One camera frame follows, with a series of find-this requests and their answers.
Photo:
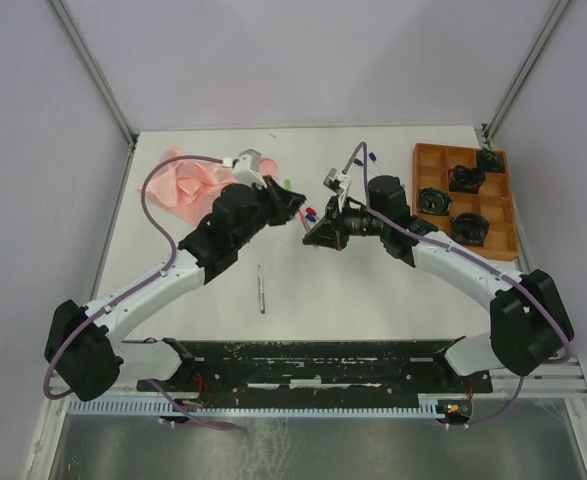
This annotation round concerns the dark rolled tie top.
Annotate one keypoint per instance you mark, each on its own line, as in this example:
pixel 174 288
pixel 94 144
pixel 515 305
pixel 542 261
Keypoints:
pixel 489 161

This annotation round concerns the aluminium frame post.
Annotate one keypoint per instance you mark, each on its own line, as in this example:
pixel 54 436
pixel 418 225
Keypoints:
pixel 550 25
pixel 76 39

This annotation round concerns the blue yellow rolled tie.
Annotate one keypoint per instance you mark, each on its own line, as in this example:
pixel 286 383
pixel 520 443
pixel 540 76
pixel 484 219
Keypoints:
pixel 433 201

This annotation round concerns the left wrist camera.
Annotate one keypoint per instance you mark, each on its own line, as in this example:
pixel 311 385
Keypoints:
pixel 246 168

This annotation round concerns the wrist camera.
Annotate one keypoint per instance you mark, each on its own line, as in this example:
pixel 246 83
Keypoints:
pixel 338 182
pixel 246 168

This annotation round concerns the pink satin cloth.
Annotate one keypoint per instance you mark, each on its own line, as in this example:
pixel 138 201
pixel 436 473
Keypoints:
pixel 187 188

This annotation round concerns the orange wooden divider tray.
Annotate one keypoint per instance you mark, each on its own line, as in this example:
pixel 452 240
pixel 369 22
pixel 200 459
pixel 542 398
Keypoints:
pixel 432 165

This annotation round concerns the aluminium frame post left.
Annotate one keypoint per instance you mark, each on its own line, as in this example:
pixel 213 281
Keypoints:
pixel 76 39

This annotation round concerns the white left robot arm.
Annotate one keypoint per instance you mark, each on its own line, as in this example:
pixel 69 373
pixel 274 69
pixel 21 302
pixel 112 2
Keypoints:
pixel 82 340

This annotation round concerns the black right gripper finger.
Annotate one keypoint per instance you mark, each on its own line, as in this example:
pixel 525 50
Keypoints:
pixel 331 241
pixel 320 226

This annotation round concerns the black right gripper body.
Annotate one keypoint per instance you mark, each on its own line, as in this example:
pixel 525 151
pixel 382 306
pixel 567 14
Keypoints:
pixel 336 207

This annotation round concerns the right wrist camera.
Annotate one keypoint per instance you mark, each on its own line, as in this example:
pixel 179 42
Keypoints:
pixel 338 182

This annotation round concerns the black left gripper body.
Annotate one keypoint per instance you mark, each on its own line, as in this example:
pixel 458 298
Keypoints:
pixel 262 199

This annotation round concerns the magenta capped whiteboard marker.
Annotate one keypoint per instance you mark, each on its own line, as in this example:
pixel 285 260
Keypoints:
pixel 261 290

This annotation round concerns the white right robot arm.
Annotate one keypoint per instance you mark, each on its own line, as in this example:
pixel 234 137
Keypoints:
pixel 528 323

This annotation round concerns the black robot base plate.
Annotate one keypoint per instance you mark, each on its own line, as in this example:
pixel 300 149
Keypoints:
pixel 364 369

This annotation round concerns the aluminium frame post right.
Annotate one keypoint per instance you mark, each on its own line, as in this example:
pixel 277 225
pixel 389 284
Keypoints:
pixel 550 25

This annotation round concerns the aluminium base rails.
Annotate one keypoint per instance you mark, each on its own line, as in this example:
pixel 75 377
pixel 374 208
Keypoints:
pixel 549 381

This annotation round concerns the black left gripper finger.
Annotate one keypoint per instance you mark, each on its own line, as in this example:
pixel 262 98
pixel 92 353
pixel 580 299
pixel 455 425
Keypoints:
pixel 292 201
pixel 284 219

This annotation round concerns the dark floral rolled tie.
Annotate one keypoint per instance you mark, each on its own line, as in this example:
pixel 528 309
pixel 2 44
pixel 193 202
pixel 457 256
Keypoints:
pixel 469 229

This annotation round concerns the pink translucent highlighter pen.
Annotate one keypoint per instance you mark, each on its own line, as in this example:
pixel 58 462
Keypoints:
pixel 304 221

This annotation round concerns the light blue cable duct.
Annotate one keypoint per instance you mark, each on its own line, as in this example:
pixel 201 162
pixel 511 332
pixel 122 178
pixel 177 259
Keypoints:
pixel 277 403

